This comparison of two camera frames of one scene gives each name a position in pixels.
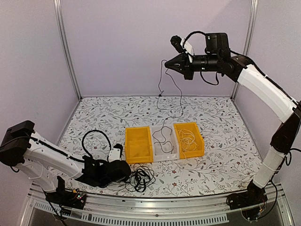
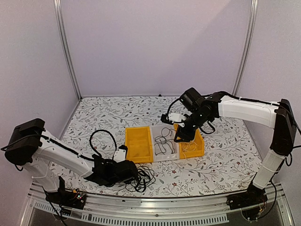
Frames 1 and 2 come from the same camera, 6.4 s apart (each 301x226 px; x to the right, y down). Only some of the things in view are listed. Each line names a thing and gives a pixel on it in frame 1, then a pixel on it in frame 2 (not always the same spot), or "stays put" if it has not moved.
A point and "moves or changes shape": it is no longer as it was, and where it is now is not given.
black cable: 141,177 stays put
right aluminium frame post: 249,40 stays put
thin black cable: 171,132 moves or changes shape
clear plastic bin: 165,145 stays put
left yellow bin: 138,145 stays put
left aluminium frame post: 59,21 stays put
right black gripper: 184,67 to 190,134
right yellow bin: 190,142 stays put
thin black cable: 180,94 to 162,141
